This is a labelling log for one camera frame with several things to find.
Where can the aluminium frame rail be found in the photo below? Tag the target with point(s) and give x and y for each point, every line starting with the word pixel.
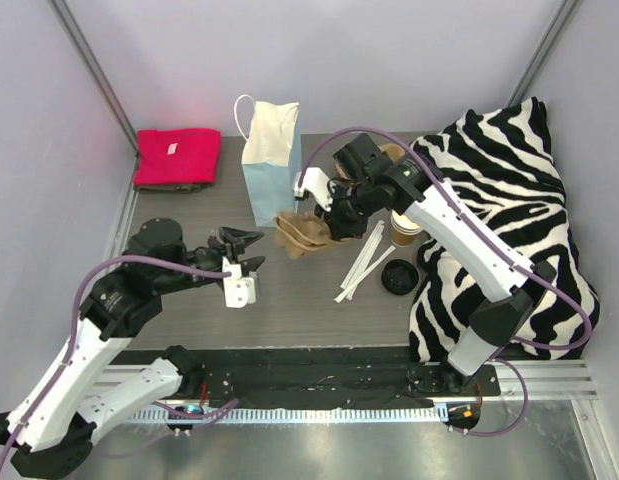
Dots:
pixel 547 380

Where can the brown cardboard cup carrier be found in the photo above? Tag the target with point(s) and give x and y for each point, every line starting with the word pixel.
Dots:
pixel 394 151

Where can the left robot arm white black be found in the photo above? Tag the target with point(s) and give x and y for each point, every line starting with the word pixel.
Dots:
pixel 55 428

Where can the white wrapped straw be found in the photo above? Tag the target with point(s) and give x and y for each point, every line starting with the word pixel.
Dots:
pixel 348 291
pixel 359 265
pixel 361 255

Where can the left corner metal post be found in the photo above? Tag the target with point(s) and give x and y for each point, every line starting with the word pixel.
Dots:
pixel 80 43

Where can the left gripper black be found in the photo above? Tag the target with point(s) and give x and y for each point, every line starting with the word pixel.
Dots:
pixel 228 252

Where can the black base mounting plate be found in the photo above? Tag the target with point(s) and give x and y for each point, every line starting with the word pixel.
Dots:
pixel 369 377

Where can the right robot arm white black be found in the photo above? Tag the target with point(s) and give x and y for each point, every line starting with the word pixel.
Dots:
pixel 513 285

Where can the right corner metal post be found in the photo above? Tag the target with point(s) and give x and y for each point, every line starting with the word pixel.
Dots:
pixel 560 21

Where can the olive cloth under red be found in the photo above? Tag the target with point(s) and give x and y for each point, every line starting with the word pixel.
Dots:
pixel 185 188

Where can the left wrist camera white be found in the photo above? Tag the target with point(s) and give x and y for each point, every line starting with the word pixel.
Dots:
pixel 239 290

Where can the stack of paper cups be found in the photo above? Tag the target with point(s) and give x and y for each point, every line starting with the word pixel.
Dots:
pixel 403 230

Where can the corner metal post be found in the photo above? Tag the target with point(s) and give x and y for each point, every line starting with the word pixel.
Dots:
pixel 560 21
pixel 80 43

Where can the red folded cloth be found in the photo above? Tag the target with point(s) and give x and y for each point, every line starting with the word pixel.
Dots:
pixel 177 157

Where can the light blue paper bag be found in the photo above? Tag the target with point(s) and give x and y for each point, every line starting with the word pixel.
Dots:
pixel 271 158

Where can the zebra pattern blanket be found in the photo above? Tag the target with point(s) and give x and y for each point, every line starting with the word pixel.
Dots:
pixel 501 165

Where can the white slotted cable duct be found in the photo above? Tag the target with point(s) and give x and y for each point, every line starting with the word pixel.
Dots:
pixel 438 413

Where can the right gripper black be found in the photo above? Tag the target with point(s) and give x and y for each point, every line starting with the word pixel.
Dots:
pixel 340 215

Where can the stack of black lids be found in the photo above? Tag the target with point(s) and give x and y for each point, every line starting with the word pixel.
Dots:
pixel 399 277

